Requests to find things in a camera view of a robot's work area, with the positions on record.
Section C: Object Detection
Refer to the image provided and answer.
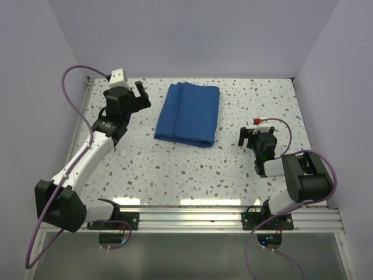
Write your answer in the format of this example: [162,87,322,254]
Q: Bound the blue surgical drape cloth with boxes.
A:
[154,82,220,148]

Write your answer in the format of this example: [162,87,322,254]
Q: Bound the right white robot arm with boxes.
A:
[238,127,335,229]

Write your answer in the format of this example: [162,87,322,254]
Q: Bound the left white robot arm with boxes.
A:
[34,81,151,233]

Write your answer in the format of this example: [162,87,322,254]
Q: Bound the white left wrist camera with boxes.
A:
[108,68,130,90]

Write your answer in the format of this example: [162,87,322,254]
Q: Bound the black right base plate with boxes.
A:
[241,205,294,230]

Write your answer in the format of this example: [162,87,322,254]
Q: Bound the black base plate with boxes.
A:
[87,212,140,230]
[241,205,294,230]

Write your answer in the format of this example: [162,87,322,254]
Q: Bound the aluminium front rail frame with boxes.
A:
[37,204,346,234]

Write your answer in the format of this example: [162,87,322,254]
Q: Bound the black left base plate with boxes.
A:
[87,212,140,230]

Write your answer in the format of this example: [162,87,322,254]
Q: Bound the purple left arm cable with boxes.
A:
[24,65,132,270]

